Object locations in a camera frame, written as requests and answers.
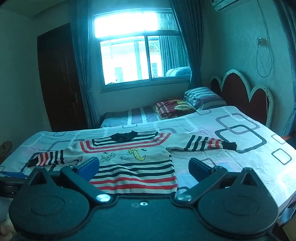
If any person's left hand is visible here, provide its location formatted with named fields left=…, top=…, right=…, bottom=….
left=0, top=219, right=14, bottom=241

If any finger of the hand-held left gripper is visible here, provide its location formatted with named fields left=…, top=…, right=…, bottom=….
left=0, top=171, right=31, bottom=186

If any white air conditioner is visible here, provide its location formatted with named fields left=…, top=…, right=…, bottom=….
left=210, top=0, right=250, bottom=11

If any red folded blanket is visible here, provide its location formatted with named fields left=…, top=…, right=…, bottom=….
left=154, top=97, right=197, bottom=120

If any hanging cable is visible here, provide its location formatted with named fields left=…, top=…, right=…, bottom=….
left=255, top=0, right=274, bottom=78

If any striped knit sweater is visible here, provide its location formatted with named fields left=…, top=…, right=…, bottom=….
left=27, top=130, right=238, bottom=194

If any patterned bedsheet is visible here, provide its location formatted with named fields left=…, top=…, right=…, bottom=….
left=0, top=105, right=296, bottom=224

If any dark wooden door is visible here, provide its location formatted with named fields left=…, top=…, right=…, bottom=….
left=37, top=23, right=89, bottom=132

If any red scalloped headboard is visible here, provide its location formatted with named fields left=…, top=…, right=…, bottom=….
left=210, top=69, right=275, bottom=128

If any blue curtain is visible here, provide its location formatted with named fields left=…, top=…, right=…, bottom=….
left=170, top=0, right=204, bottom=90
left=70, top=0, right=98, bottom=128

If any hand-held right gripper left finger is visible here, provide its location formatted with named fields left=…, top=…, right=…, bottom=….
left=27, top=156, right=114, bottom=205

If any striped pillow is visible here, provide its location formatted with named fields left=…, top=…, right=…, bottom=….
left=184, top=87, right=227, bottom=111

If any window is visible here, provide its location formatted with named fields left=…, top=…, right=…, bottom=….
left=92, top=8, right=193, bottom=87

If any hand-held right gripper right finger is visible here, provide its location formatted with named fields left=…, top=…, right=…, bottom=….
left=174, top=158, right=262, bottom=206

